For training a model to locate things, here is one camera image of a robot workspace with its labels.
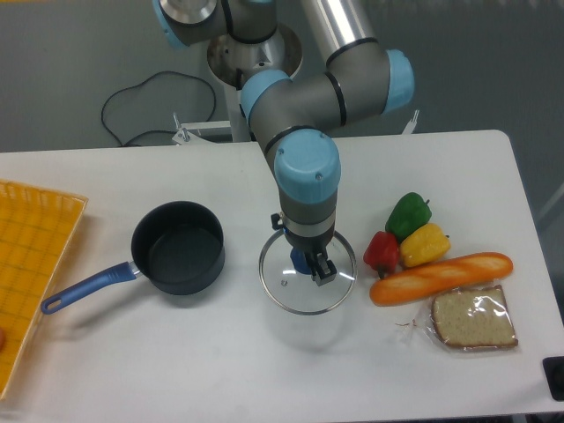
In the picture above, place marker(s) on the bagged bread slice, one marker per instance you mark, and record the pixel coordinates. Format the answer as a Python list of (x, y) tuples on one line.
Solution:
[(465, 320)]

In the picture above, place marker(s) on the green bell pepper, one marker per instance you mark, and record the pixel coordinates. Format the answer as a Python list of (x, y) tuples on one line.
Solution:
[(410, 213)]

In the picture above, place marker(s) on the yellow plastic basket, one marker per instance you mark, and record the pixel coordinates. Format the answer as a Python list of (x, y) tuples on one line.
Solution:
[(37, 225)]

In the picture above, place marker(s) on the black device at table edge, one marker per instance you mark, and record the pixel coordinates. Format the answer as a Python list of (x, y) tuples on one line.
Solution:
[(554, 373)]

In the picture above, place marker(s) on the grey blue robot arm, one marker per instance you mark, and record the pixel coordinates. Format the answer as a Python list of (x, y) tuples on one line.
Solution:
[(291, 119)]

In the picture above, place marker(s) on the dark saucepan blue handle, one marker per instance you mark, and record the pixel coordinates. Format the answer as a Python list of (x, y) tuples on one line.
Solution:
[(178, 246)]

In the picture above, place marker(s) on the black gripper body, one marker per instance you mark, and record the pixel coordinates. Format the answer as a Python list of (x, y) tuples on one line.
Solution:
[(314, 246)]

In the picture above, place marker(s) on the red bell pepper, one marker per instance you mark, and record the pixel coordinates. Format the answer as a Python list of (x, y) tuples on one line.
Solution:
[(382, 254)]

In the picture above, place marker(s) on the orange baguette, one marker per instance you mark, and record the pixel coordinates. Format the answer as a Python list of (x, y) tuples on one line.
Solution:
[(427, 280)]

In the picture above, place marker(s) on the yellow bell pepper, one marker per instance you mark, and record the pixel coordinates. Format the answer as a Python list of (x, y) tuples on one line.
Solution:
[(427, 244)]

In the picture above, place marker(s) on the glass lid blue knob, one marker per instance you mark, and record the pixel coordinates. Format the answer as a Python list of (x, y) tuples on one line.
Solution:
[(289, 283)]

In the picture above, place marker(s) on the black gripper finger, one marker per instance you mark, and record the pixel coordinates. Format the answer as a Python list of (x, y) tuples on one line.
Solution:
[(323, 270)]

